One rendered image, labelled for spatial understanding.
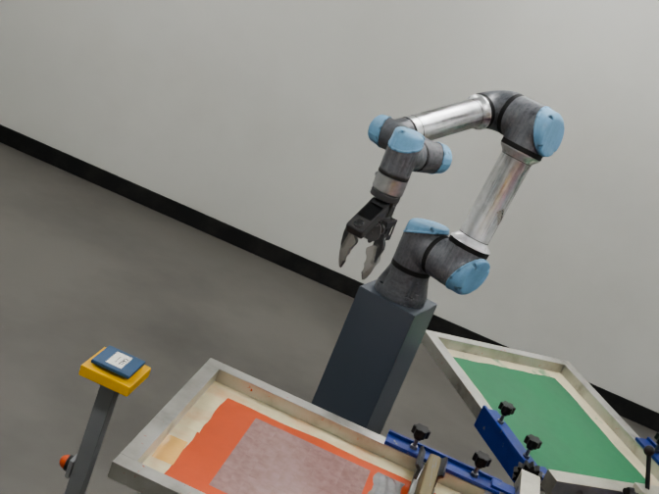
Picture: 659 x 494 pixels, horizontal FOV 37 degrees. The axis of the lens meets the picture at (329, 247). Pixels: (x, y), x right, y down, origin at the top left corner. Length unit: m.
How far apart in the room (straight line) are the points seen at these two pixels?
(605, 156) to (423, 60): 1.17
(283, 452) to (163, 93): 4.14
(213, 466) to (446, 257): 0.87
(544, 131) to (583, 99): 3.20
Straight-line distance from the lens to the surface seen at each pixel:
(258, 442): 2.31
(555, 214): 5.86
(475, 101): 2.61
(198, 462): 2.17
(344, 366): 2.81
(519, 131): 2.58
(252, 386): 2.47
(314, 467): 2.31
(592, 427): 3.21
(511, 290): 5.98
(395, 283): 2.71
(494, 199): 2.60
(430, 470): 2.28
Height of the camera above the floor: 2.11
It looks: 18 degrees down
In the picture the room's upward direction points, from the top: 22 degrees clockwise
